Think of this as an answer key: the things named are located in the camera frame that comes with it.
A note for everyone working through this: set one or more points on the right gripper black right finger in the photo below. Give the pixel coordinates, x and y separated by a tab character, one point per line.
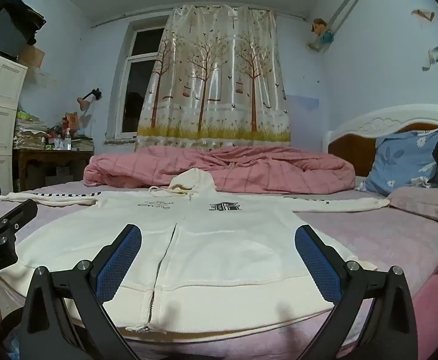
389	331

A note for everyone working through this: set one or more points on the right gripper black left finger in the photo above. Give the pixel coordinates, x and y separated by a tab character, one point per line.
64	317

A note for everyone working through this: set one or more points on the white zip hoodie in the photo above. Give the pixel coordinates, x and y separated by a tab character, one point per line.
209	262

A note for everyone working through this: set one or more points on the dark wooden desk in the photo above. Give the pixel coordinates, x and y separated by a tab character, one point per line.
35	169

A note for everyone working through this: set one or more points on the stack of papers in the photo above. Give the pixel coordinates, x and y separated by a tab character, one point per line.
30	132

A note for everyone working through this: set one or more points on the pink bed sheet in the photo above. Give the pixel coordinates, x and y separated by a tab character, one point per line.
385	237

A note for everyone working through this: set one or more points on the pink desk lamp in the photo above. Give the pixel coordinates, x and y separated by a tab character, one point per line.
86	101

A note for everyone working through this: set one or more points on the pink pillow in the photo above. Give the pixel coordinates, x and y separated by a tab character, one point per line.
414	200

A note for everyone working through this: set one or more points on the cardboard box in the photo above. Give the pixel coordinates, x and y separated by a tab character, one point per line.
31	56

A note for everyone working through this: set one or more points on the blue floral pillow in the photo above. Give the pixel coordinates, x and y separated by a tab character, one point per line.
402	160

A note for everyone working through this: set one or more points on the white carved headboard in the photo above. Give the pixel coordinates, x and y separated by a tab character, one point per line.
354	141

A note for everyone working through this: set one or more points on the pink plaid quilt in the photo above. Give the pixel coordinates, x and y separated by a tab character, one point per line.
241	169

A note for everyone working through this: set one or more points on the tree print curtain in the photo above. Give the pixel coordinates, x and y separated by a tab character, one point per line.
216	82

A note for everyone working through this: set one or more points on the window frame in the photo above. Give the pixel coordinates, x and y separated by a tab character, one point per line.
141	47

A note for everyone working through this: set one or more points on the doll wall hanging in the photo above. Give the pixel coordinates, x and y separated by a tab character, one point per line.
324	36

